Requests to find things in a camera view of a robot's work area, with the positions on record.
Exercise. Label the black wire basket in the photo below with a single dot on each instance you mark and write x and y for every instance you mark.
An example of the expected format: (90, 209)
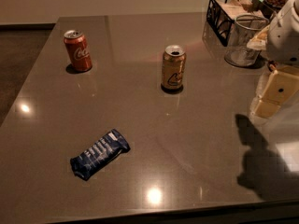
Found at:
(221, 16)

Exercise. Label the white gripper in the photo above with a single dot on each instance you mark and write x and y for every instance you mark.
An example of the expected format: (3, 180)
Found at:
(285, 42)

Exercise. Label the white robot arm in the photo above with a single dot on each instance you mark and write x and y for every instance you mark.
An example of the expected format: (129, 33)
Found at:
(280, 41)

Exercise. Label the blue rxbar blueberry wrapper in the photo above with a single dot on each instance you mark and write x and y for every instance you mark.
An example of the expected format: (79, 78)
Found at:
(99, 155)

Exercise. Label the red Coca-Cola can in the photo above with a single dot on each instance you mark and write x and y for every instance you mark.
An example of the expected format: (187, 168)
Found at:
(78, 51)

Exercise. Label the clear mesh cup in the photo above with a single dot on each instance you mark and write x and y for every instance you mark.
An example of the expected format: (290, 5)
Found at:
(245, 28)

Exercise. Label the orange soda can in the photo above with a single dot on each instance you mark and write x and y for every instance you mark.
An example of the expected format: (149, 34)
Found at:
(174, 59)

